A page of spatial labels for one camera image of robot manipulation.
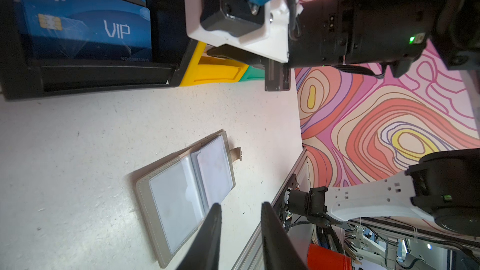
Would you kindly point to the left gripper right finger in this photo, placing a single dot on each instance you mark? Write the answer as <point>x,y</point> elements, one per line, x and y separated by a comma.
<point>278,251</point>

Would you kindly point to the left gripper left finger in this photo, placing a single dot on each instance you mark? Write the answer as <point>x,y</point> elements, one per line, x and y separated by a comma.
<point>204,253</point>

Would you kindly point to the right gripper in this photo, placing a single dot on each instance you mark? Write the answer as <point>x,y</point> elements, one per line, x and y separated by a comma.
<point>346,34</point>

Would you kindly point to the grey card holder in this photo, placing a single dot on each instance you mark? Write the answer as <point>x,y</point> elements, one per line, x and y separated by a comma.
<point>175,197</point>

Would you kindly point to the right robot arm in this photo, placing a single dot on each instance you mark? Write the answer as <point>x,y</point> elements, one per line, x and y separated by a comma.
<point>383,111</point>

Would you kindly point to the blue card in black bin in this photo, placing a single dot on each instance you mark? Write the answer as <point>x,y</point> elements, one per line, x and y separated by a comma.
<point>85,29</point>

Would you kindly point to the green storage bin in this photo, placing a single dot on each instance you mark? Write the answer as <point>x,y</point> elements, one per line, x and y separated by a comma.
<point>253,74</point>

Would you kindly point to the yellow storage bin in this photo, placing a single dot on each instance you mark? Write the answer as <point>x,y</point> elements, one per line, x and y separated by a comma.
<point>201,69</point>

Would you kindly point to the black storage bin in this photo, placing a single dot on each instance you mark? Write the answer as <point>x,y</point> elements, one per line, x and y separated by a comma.
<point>24,77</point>

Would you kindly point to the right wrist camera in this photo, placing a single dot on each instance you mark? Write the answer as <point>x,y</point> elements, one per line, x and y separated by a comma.
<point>260,27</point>

